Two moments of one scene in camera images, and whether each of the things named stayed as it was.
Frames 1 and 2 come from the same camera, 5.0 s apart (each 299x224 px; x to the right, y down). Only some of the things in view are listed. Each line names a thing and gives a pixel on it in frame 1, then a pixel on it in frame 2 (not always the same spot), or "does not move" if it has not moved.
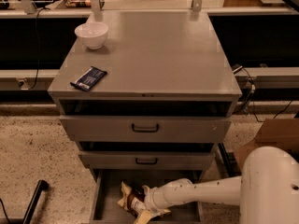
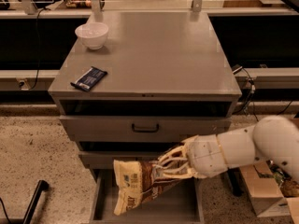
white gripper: [154, 197] to [204, 155]
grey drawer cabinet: [153, 103] does not move
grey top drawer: [143, 129] does not move
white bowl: [93, 35] does not move
